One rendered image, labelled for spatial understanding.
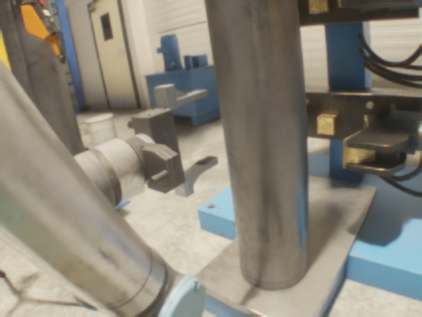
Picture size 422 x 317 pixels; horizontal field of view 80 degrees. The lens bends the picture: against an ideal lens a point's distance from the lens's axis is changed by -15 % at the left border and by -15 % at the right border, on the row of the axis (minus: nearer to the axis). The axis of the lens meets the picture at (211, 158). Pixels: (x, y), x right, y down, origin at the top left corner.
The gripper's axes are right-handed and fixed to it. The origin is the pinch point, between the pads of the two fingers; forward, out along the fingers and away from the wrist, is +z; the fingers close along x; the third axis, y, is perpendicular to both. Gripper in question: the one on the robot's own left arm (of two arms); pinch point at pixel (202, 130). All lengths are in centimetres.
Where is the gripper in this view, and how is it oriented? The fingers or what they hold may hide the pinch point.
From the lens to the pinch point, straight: 55.5
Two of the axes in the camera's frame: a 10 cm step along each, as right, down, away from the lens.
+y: -7.6, -1.3, 6.4
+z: 6.3, -3.7, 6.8
